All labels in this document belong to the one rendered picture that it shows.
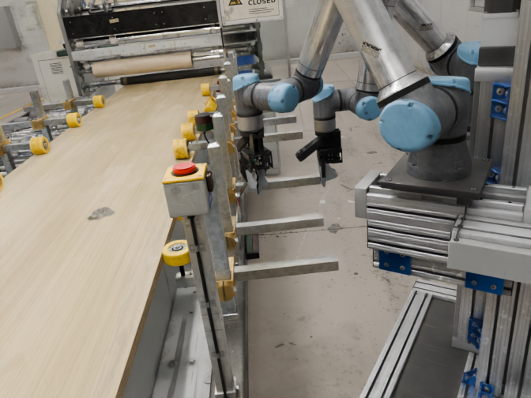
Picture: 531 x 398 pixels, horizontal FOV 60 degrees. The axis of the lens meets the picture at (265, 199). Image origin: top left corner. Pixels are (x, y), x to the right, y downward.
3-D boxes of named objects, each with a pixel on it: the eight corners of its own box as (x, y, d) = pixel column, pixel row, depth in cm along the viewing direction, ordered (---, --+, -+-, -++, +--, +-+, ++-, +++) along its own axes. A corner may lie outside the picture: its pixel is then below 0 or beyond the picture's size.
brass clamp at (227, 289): (238, 271, 128) (235, 256, 126) (237, 301, 116) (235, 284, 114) (216, 273, 128) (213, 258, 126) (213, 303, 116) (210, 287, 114)
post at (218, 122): (240, 236, 172) (222, 110, 152) (240, 240, 169) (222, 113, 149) (231, 237, 172) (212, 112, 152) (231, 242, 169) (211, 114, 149)
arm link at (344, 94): (375, 112, 151) (344, 117, 150) (363, 105, 162) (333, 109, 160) (375, 88, 148) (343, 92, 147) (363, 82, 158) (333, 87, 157)
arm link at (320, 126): (314, 122, 154) (311, 116, 161) (315, 135, 155) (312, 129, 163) (337, 119, 154) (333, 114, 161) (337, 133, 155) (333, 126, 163)
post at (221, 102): (240, 205, 195) (225, 93, 175) (240, 209, 191) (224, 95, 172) (232, 206, 195) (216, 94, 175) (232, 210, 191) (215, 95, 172)
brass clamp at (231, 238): (239, 228, 151) (237, 215, 149) (239, 249, 139) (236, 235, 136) (220, 230, 151) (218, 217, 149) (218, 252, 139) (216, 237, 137)
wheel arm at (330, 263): (337, 266, 125) (336, 253, 123) (339, 273, 122) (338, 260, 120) (178, 283, 125) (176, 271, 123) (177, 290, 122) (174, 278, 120)
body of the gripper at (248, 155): (250, 175, 131) (245, 135, 126) (240, 167, 139) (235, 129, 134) (274, 170, 134) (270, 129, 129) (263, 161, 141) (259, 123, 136)
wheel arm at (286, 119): (295, 121, 210) (295, 113, 209) (296, 122, 207) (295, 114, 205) (188, 133, 210) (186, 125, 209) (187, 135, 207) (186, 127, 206)
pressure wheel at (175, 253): (186, 271, 128) (178, 235, 123) (205, 279, 123) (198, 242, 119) (163, 285, 123) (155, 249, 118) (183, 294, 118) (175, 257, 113)
